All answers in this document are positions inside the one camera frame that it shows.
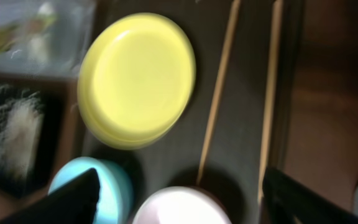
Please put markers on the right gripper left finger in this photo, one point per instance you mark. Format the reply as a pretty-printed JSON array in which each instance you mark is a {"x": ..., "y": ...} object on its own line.
[{"x": 74, "y": 202}]

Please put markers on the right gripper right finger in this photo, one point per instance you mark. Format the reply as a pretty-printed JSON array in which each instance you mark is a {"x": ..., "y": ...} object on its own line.
[{"x": 287, "y": 201}]

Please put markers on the light blue bowl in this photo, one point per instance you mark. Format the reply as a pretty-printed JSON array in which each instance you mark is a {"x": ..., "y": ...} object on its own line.
[{"x": 116, "y": 192}]

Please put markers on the rice food scraps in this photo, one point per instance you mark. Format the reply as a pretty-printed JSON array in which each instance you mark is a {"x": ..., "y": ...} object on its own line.
[{"x": 22, "y": 112}]

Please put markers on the yellow round plate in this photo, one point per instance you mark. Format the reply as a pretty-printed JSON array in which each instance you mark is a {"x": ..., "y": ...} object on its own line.
[{"x": 136, "y": 80}]

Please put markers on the white tissue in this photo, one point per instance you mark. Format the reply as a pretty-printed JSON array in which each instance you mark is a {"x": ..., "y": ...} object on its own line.
[{"x": 39, "y": 33}]

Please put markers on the green snack wrapper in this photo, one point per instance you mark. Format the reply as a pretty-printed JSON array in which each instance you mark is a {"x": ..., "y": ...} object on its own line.
[{"x": 11, "y": 34}]

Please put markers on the dark brown serving tray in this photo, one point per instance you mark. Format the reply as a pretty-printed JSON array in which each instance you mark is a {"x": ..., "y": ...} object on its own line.
[{"x": 232, "y": 165}]

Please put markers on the black plastic tray bin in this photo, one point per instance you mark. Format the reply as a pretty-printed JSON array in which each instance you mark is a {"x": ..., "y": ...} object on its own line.
[{"x": 56, "y": 94}]

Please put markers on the white pink bowl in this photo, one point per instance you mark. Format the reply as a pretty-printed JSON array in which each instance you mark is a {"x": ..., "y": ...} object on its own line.
[{"x": 180, "y": 205}]

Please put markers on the left wooden chopstick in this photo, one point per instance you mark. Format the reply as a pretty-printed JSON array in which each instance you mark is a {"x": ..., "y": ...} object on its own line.
[{"x": 218, "y": 89}]

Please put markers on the wooden chopstick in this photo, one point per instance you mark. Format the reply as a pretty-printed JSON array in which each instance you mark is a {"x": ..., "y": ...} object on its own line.
[
  {"x": 218, "y": 89},
  {"x": 274, "y": 50}
]

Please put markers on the right wooden chopstick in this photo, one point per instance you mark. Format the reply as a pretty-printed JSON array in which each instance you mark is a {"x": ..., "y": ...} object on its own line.
[{"x": 274, "y": 50}]

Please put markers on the clear plastic bin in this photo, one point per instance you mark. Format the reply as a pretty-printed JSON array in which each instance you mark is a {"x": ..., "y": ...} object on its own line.
[{"x": 70, "y": 39}]

